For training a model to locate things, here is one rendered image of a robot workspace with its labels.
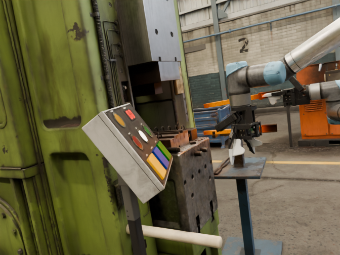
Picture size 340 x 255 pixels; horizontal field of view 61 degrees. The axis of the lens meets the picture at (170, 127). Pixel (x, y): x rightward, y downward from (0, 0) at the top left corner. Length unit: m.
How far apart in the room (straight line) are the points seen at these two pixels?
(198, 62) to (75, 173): 8.64
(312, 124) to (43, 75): 4.17
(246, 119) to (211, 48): 8.69
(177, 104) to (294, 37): 7.43
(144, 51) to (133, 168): 0.71
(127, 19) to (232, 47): 8.09
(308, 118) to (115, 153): 4.33
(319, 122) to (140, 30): 3.93
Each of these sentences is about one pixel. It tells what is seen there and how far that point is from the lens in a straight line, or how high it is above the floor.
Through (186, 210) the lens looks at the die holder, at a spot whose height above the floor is 0.63.
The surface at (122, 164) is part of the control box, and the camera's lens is 0.83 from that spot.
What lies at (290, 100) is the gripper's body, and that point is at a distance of 1.48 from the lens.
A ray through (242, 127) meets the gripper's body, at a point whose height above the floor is 1.06.
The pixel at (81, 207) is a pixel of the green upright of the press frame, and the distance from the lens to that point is 1.58.
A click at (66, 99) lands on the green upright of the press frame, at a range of 1.46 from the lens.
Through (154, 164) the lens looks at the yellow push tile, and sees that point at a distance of 0.85.
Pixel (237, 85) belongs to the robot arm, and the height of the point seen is 1.21.
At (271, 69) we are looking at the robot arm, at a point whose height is 1.25.
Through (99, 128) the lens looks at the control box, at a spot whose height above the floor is 1.15.
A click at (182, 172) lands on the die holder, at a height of 0.82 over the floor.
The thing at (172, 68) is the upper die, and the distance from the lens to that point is 1.52.
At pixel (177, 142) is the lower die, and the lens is 1.49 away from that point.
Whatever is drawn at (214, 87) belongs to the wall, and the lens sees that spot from 9.67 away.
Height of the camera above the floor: 1.24
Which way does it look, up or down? 8 degrees down
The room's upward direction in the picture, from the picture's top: 9 degrees counter-clockwise
